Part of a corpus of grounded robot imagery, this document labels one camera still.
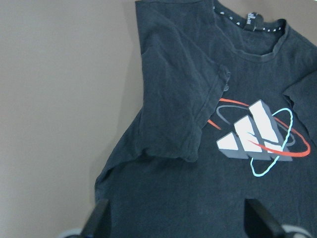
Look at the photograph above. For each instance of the black t-shirt with logo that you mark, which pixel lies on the black t-shirt with logo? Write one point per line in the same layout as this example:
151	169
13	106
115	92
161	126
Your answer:
229	113

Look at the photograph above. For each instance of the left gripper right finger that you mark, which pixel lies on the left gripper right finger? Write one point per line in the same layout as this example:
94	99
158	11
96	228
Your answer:
259	223

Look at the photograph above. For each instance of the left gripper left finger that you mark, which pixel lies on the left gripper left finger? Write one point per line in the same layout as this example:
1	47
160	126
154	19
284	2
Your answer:
98	224

